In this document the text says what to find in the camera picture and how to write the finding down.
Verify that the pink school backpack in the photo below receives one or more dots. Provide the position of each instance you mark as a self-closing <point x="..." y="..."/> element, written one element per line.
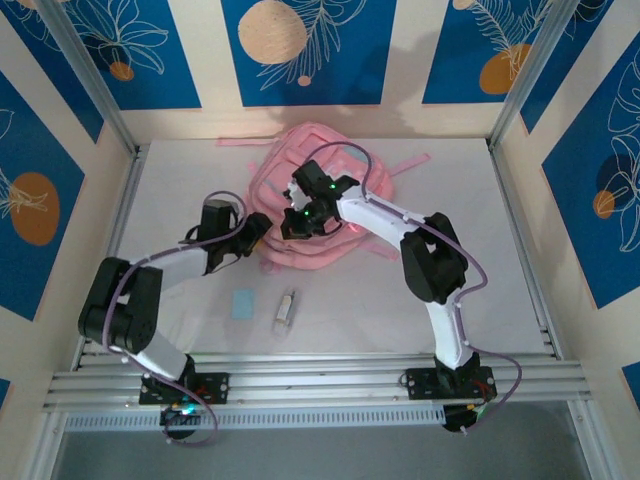
<point x="280" y="165"/>

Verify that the light blue sticky note pad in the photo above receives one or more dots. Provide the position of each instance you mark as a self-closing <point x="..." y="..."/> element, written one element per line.
<point x="242" y="304"/>

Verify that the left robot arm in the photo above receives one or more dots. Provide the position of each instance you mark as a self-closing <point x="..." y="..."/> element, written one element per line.
<point x="175" y="267"/>

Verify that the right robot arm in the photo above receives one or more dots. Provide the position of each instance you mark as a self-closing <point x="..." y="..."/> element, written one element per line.
<point x="370" y="215"/>

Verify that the aluminium table edge rail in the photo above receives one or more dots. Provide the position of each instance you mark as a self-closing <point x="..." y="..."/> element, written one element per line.
<point x="516" y="225"/>
<point x="125" y="200"/>

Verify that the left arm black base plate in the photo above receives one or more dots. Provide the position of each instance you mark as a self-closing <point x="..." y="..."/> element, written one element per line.
<point x="215" y="387"/>

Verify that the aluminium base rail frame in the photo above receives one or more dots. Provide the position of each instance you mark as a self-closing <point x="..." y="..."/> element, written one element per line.
<point x="310" y="385"/>

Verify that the aluminium frame post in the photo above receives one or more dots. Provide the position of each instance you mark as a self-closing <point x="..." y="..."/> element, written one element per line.
<point x="533" y="75"/>
<point x="95" y="85"/>

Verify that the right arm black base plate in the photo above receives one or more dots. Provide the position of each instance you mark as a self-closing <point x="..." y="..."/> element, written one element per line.
<point x="420" y="385"/>

